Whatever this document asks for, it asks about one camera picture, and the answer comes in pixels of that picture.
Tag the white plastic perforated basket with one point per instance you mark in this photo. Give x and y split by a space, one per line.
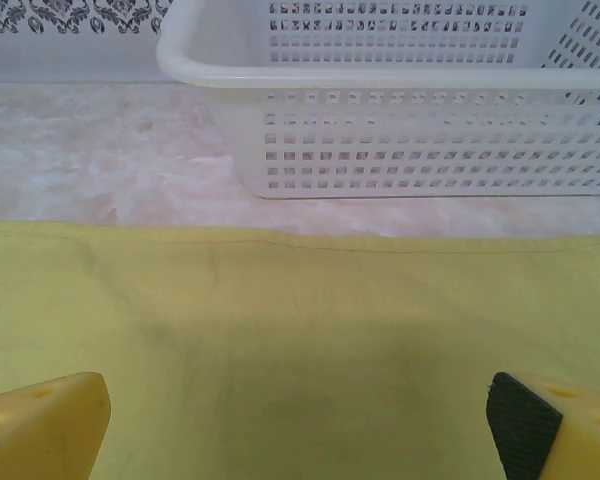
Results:
380 125

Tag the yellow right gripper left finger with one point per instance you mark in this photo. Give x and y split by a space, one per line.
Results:
45 430

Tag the yellow long pants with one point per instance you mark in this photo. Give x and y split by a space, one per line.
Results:
300 350

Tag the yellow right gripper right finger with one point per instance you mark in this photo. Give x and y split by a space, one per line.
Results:
555 435

